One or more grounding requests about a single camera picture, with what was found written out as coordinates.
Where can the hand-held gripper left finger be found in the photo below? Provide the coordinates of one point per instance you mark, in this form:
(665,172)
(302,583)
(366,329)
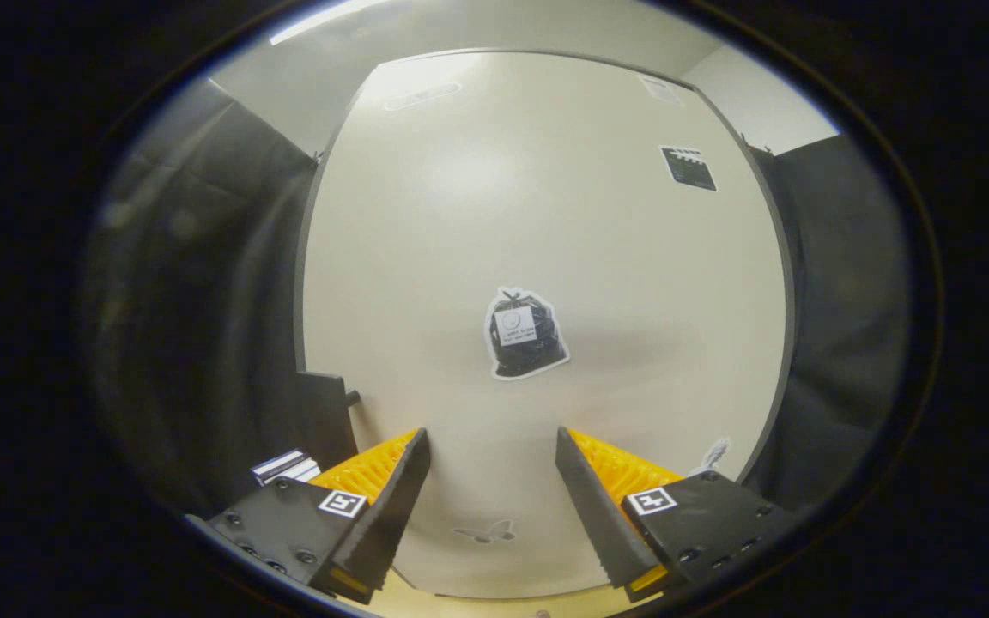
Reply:
(391,506)

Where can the grey cover book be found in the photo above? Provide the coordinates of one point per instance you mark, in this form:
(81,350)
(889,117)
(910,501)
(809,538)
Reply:
(288,468)

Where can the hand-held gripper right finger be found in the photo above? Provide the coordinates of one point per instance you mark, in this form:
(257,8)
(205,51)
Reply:
(597,515)

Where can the white shoe cabinet door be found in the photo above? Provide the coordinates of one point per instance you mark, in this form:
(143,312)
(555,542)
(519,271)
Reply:
(503,215)

